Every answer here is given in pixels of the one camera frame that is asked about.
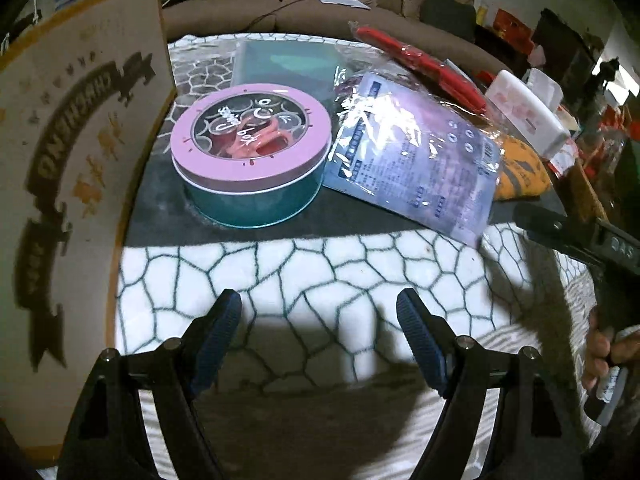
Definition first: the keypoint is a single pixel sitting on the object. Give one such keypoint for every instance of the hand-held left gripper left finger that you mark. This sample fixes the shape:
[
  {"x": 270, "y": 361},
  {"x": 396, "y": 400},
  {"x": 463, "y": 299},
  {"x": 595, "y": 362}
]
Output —
[{"x": 220, "y": 340}]

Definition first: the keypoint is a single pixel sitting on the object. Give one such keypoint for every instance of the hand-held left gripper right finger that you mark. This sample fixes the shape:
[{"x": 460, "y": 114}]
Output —
[{"x": 420, "y": 340}]

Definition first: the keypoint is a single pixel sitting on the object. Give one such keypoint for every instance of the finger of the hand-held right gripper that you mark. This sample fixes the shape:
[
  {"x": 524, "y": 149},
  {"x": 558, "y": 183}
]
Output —
[{"x": 550, "y": 232}]

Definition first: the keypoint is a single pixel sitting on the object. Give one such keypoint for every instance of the orange cloth bag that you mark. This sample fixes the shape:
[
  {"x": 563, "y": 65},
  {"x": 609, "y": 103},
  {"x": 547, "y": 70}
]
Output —
[{"x": 522, "y": 170}]

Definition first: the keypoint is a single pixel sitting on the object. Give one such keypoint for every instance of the red pouch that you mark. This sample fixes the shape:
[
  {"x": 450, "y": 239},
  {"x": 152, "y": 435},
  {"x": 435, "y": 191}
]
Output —
[{"x": 425, "y": 60}]

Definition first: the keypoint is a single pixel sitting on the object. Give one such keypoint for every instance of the brown cardboard box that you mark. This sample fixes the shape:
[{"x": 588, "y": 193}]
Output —
[{"x": 75, "y": 160}]

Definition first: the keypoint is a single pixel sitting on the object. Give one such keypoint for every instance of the person's right hand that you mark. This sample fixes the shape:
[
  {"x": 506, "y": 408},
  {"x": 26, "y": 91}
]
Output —
[{"x": 595, "y": 355}]

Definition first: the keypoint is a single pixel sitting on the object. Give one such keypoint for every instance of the white plastic box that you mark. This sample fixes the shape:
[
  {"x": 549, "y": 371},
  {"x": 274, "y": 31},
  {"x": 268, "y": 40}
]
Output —
[{"x": 530, "y": 110}]

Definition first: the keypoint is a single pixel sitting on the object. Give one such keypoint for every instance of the round tin with pink lid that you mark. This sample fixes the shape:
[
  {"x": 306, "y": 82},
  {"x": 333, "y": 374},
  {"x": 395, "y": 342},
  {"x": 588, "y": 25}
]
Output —
[{"x": 250, "y": 195}]

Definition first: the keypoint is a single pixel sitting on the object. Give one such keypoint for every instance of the purple clear plastic packet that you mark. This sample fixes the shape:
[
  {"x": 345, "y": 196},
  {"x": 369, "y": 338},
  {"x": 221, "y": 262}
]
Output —
[{"x": 400, "y": 160}]

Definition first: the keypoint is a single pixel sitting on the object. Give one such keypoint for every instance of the red gift boxes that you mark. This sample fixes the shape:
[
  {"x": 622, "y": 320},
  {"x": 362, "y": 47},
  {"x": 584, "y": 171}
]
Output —
[{"x": 512, "y": 27}]

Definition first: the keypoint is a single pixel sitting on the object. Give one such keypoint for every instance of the white paper sheet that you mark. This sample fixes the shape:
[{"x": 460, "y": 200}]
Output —
[{"x": 345, "y": 1}]

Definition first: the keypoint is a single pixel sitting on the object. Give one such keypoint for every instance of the brown sofa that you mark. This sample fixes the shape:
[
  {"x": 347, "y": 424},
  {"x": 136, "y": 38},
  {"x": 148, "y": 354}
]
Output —
[{"x": 225, "y": 20}]

